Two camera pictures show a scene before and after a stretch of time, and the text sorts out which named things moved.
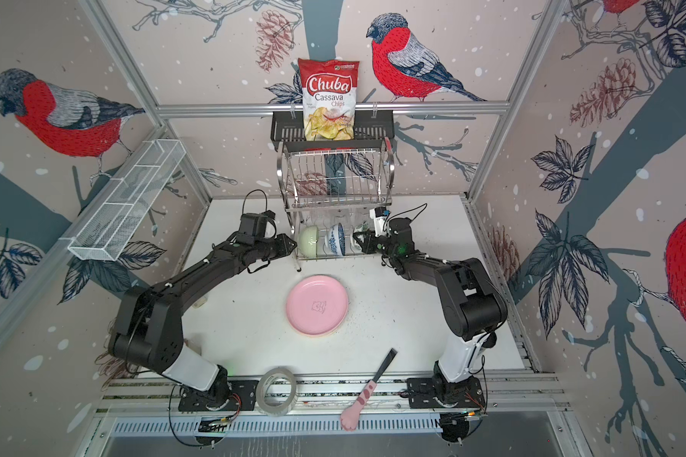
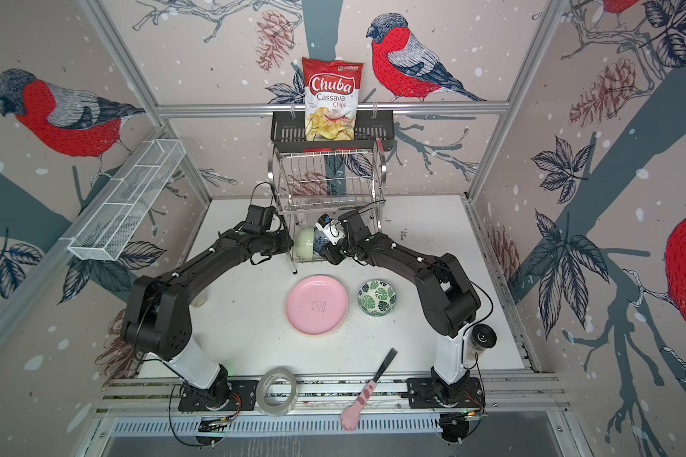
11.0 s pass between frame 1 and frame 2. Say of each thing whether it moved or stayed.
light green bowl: stayed
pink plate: stayed
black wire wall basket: stayed
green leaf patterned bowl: moved
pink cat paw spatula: stayed
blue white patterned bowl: moved
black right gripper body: moved
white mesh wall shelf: stayed
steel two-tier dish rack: stayed
